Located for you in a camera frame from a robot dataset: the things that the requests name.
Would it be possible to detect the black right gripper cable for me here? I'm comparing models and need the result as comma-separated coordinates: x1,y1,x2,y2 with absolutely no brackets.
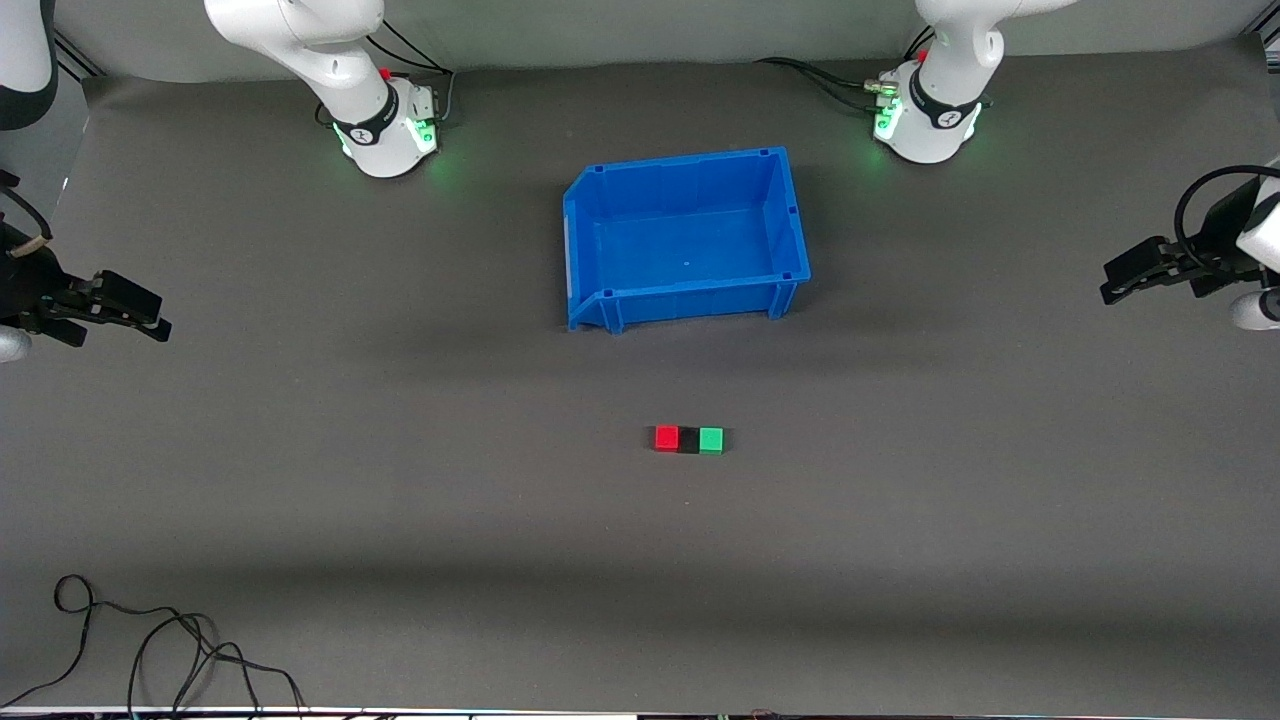
0,172,53,257

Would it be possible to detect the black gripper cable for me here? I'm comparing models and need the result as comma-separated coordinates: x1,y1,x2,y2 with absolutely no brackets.
1174,165,1263,273
0,172,53,257

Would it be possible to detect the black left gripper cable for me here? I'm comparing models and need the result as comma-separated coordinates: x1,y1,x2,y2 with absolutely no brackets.
1174,165,1263,273

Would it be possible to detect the loose black cable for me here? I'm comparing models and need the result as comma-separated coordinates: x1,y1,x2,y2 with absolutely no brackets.
0,574,306,717

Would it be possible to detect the black arm base cable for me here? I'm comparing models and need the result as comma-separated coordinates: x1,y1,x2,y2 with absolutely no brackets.
755,57,883,113
315,15,457,131

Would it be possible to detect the blue plastic storage bin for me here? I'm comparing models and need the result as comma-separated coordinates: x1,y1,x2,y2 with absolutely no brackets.
562,147,812,334

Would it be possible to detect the black right arm base cable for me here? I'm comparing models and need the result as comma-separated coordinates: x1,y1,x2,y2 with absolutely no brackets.
315,15,457,131

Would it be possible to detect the black frame rail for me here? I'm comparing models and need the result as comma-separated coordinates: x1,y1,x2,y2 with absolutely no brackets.
42,22,103,81

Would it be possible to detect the dark grey table mat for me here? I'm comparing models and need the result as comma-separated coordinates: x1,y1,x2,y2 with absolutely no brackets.
0,35,1280,713

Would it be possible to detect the black left arm base cable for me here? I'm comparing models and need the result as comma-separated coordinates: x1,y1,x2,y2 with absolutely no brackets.
755,57,883,113

